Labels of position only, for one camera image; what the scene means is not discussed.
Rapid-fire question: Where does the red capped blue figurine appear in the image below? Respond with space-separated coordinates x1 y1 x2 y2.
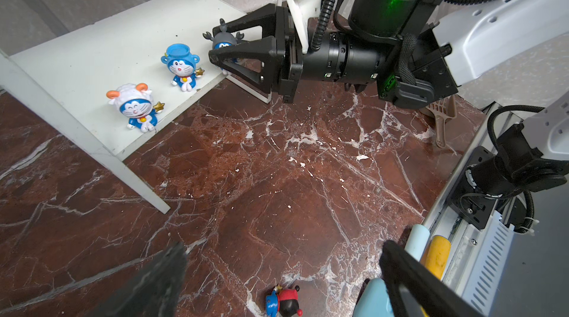
265 284 303 317

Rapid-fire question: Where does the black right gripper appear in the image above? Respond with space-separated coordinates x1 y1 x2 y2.
208 4 391 103

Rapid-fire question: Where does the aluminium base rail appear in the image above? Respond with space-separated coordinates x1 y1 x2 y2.
423 119 514 316

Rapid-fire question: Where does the blue-capped small figurine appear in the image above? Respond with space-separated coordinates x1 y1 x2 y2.
161 44 204 93

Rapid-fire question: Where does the light blue toy shovel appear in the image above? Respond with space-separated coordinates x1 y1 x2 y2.
353 224 430 316

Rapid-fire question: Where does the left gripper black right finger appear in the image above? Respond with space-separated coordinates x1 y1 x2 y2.
379 240 481 316

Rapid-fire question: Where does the yellow toy shovel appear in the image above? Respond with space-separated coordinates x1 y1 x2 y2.
419 234 452 317

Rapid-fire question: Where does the pink white small figurine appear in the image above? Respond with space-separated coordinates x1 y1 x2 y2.
106 83 164 133

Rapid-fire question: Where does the grey blue small figurine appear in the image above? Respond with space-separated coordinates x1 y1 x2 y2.
202 19 244 50

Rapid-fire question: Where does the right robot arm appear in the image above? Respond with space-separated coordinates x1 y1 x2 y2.
204 0 568 110

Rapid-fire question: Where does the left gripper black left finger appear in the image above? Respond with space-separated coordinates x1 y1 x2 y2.
88 242 188 316

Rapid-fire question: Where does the brown plastic toy rake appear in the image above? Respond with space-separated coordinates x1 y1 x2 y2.
419 95 456 148

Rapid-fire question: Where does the white two-tier metal shelf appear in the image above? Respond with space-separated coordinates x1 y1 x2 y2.
0 0 272 215

